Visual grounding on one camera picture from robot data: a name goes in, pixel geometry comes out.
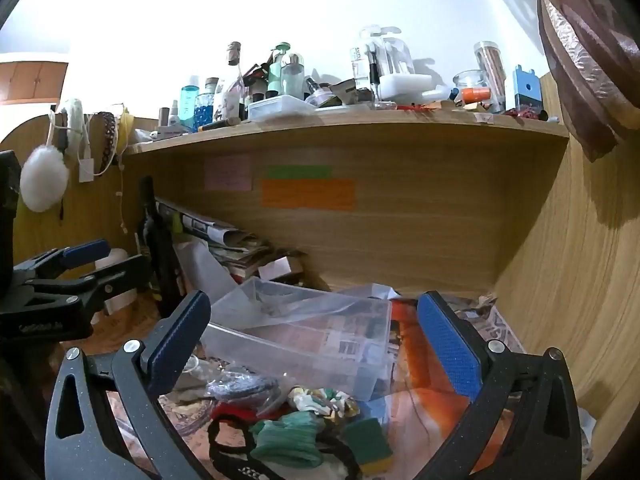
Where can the clear lidded container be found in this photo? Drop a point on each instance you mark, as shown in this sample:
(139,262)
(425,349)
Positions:
(279,108)

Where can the wooden cabinet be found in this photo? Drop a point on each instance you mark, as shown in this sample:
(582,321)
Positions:
(32,80)

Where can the green and yellow sponge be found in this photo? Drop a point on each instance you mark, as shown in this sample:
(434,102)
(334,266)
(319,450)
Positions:
(369,441)

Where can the white hanging tag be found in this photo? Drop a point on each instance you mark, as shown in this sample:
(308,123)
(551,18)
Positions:
(86,169)

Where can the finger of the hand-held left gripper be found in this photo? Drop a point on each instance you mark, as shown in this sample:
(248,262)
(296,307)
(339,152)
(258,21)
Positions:
(117,272)
(85,253)

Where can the clear tall bottle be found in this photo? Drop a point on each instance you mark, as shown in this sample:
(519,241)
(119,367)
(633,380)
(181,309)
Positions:
(293,74)

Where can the newspaper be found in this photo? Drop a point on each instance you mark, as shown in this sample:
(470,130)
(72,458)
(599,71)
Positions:
(497,321)

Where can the green scrunchie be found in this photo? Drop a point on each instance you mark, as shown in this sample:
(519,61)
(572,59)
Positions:
(290,435)

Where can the blue box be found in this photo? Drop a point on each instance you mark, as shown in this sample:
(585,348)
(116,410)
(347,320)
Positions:
(525,91)

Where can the red cloth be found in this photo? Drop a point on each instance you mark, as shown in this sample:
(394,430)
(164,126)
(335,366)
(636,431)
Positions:
(235,411)

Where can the wooden shelf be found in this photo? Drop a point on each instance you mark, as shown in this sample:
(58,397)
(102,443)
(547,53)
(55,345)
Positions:
(350,121)

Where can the white rectangular box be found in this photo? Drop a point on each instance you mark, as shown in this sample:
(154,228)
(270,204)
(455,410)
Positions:
(405,86)

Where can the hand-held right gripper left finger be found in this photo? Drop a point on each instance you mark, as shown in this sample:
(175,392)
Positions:
(181,340)

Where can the dark tall bottle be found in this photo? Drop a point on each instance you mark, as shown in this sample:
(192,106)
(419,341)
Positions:
(157,245)

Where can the small white box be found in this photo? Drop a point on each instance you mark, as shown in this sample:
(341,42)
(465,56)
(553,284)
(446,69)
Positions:
(282,267)

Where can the green sticky note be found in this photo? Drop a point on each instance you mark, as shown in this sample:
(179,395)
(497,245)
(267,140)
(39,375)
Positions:
(299,171)

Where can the black headband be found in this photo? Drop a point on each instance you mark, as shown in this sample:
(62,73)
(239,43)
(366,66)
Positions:
(227,442)

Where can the white fluffy headband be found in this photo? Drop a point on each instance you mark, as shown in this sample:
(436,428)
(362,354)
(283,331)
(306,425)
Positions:
(75,120)

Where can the clear bag with dark item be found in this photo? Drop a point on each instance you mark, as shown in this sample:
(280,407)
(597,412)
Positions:
(245,388)

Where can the clear plastic storage box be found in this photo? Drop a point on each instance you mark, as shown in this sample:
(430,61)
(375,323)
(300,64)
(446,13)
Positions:
(305,342)

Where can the stack of magazines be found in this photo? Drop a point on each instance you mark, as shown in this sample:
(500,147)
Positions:
(225,242)

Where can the round glass jar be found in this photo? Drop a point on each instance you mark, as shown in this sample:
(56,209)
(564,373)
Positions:
(470,81)

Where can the blue liquid bottle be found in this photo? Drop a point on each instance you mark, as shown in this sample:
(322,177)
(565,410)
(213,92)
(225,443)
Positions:
(190,102)

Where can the blue beads jar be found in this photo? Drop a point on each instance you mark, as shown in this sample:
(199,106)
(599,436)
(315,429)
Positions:
(204,106)

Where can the pink sticky note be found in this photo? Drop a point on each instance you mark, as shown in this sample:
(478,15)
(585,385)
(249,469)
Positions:
(227,172)

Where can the green cap bottle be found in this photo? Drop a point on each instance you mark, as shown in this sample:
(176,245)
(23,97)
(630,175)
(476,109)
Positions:
(277,72)

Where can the orange sticky note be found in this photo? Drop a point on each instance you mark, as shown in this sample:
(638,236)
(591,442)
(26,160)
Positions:
(309,194)

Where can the white fluffy pompom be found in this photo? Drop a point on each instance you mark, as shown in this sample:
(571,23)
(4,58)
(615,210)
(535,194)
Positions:
(44,178)

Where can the small white spray bottle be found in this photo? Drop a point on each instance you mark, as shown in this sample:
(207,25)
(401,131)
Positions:
(173,115)

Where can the orange printed magazine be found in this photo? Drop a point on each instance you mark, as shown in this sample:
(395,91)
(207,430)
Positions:
(417,365)

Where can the grey paper bag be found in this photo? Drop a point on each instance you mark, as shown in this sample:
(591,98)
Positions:
(200,267)

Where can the white plastic bottle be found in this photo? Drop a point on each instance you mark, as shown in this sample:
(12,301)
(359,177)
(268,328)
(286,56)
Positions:
(117,287)

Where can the brown hanging cloth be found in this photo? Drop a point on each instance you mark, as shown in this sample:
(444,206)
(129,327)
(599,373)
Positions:
(585,55)

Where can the brown beaded headband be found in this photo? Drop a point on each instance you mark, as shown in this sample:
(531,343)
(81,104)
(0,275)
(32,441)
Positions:
(106,140)

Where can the tall canister brown contents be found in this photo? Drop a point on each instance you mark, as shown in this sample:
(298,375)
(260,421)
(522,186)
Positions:
(490,67)

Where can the orange tube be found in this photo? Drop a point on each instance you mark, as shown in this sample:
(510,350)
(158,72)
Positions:
(476,94)

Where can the floral scrunchie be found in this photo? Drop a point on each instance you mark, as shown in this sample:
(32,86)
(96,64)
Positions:
(325,401)

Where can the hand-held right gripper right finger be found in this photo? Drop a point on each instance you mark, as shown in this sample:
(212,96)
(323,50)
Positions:
(450,347)

